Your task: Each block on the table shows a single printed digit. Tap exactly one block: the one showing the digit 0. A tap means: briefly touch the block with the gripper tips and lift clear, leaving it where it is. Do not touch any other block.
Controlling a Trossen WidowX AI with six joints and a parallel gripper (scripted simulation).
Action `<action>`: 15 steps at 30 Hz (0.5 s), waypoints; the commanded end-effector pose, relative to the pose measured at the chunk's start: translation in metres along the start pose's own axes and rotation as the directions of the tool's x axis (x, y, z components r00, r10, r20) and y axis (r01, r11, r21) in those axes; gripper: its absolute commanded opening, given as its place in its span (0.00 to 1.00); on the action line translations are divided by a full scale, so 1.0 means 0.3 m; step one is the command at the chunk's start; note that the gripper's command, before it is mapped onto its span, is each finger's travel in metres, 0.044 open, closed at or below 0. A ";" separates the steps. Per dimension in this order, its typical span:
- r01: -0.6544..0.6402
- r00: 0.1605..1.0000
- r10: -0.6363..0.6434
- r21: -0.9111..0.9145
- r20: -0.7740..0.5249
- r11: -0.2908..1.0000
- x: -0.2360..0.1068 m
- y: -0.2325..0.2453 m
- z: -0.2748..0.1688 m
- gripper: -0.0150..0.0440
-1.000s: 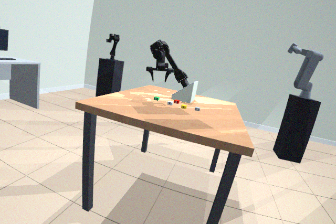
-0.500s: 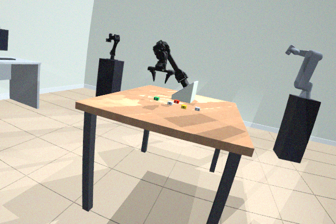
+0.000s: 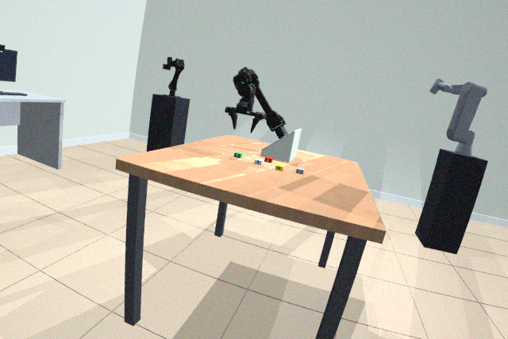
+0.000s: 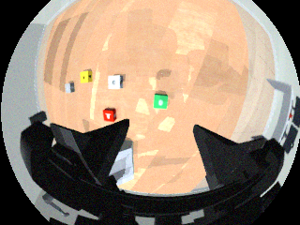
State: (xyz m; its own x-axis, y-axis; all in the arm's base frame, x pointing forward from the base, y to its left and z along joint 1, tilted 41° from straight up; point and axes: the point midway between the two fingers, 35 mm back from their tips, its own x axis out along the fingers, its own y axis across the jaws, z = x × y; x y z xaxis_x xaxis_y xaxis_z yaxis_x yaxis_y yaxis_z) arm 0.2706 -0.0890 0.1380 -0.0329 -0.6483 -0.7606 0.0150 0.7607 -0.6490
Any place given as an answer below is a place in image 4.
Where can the small red block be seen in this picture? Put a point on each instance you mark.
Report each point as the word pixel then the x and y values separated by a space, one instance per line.
pixel 109 114

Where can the yellow block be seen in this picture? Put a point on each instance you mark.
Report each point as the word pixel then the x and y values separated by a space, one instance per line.
pixel 86 77

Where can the small green block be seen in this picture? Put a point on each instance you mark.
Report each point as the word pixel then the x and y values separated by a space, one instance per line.
pixel 161 101

